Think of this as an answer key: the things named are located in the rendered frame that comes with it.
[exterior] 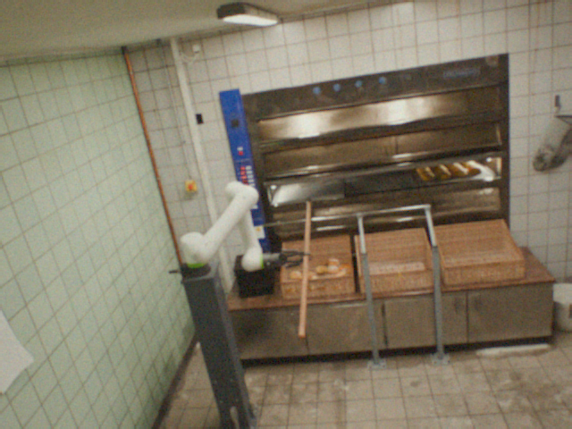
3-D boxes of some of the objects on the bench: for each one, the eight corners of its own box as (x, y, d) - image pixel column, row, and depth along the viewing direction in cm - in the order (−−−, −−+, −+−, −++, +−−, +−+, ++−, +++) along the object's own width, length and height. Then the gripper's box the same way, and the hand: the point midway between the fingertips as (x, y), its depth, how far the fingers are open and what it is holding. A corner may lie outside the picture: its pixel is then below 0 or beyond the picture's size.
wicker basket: (432, 256, 382) (430, 226, 373) (502, 249, 373) (502, 217, 364) (444, 287, 337) (442, 252, 327) (525, 279, 328) (526, 244, 319)
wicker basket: (287, 270, 403) (281, 241, 393) (353, 264, 394) (349, 233, 385) (281, 300, 358) (276, 268, 348) (356, 293, 349) (352, 260, 340)
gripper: (271, 245, 289) (309, 241, 286) (275, 268, 295) (313, 264, 291) (270, 250, 282) (308, 247, 279) (274, 273, 288) (312, 270, 284)
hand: (305, 256), depth 286 cm, fingers closed on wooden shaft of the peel, 3 cm apart
